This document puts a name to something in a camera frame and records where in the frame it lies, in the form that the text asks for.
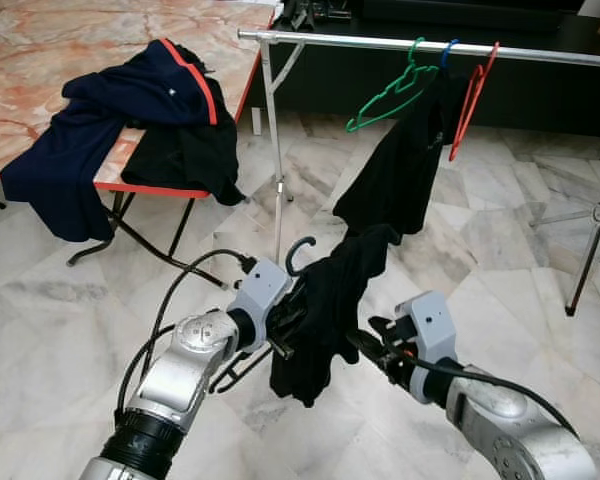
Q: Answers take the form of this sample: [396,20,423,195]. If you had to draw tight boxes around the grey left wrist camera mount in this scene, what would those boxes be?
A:
[224,258,293,353]

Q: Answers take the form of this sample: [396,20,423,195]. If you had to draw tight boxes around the navy shirt red stripe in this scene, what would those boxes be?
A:
[0,38,221,243]

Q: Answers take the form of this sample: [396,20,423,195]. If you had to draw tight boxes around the silver clothes rack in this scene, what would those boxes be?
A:
[238,28,600,317]

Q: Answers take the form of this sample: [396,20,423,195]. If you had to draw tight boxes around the black shirt small logo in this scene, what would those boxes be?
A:
[332,65,473,239]

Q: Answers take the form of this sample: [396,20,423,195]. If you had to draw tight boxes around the red clothes hanger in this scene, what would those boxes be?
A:
[448,41,500,163]

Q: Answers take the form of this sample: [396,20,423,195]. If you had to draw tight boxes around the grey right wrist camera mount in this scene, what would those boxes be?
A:
[393,292,461,403]

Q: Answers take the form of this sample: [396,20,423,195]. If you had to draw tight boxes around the black tv cabinet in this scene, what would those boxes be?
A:
[248,0,600,139]

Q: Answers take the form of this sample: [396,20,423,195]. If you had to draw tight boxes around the black shirt green six print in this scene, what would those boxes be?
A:
[270,224,402,408]

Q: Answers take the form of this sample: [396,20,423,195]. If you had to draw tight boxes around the black clothes hanger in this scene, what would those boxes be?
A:
[208,236,318,394]

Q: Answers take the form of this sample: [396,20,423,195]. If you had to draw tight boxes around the green clothes hanger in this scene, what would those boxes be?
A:
[345,38,431,133]

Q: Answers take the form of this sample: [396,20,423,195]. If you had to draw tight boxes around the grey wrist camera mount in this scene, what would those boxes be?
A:
[393,292,461,403]
[224,258,293,353]

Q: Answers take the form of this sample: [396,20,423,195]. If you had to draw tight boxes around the black green toy figures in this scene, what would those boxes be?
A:
[275,0,353,31]

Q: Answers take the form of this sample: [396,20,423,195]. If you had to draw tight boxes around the blue clothes hanger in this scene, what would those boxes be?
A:
[440,38,459,71]

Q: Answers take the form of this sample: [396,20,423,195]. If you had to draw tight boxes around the marble pattern folding table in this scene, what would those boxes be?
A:
[0,0,278,291]

